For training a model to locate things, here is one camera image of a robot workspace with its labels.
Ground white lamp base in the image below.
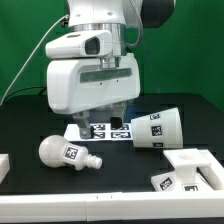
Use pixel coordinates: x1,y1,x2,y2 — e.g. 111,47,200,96
151,148,213,192

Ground white left fence block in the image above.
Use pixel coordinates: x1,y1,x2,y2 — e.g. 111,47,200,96
0,154,10,183

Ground grey camera cable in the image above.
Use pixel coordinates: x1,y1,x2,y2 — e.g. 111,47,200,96
0,14,69,107

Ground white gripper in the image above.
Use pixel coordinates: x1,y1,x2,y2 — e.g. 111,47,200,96
47,54,140,139

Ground white lamp shade cone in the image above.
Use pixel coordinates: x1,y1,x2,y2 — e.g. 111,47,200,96
131,107,183,149

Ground white front fence rail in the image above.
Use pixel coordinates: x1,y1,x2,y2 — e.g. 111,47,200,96
0,191,224,223

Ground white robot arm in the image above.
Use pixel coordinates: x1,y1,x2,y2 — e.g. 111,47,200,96
45,0,176,139

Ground white right fence rail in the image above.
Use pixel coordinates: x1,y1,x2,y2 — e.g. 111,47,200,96
200,150,224,190

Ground white fence rail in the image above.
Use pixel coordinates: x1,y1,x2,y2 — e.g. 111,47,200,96
200,150,224,190
0,191,224,223

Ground white lamp bulb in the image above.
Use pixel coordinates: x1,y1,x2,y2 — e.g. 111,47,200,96
39,135,102,171

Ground white marker tag sheet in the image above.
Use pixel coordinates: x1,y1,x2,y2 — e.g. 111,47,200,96
64,123,132,142

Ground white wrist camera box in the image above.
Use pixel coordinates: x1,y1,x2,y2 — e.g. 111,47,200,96
45,30,112,59

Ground black cables at robot base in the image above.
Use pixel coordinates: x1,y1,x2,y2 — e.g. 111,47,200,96
6,86,48,99

